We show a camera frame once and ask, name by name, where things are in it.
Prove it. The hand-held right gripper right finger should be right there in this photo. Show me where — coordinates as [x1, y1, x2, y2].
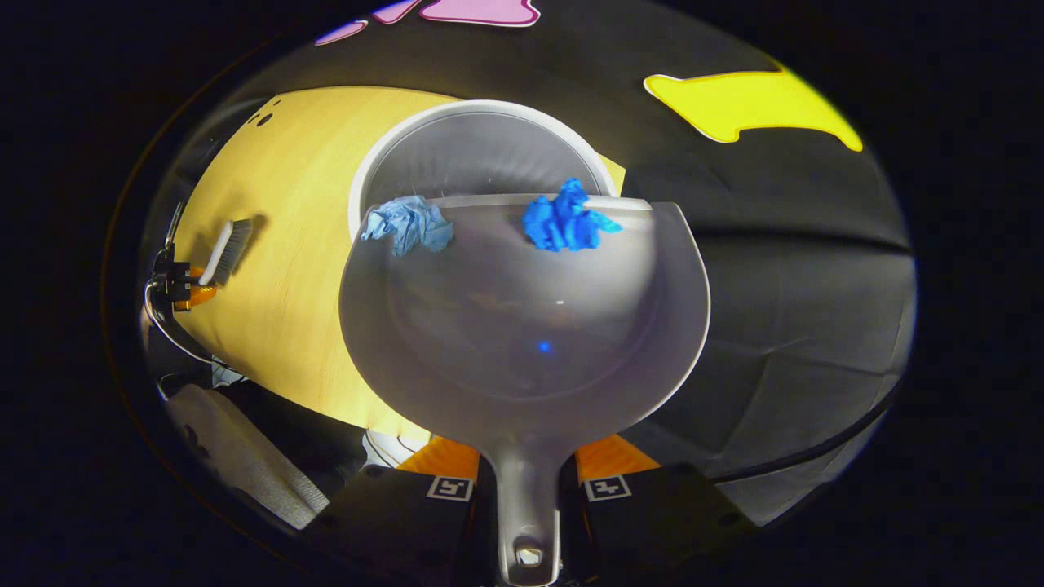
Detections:
[563, 435, 759, 584]

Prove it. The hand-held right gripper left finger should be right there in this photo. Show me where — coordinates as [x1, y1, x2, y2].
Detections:
[314, 435, 490, 587]

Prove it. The small grey broom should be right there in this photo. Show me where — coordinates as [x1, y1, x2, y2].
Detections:
[198, 218, 254, 286]

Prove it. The grey dustpan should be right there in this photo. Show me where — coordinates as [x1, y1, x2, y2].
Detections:
[338, 196, 711, 587]

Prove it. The light blue paper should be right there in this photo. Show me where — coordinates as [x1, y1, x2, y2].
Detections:
[361, 196, 454, 257]

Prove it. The dark blue paper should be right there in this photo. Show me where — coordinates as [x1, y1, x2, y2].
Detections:
[522, 178, 622, 253]

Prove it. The white ribbed garbage bin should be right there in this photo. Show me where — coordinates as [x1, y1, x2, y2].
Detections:
[348, 99, 625, 245]

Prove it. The white shoe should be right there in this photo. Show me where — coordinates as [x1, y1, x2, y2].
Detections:
[363, 428, 431, 470]

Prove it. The grey ribbed object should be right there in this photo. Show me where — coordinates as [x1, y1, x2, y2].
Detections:
[167, 383, 329, 531]

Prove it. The black cable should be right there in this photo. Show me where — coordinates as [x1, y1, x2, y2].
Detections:
[710, 383, 902, 483]

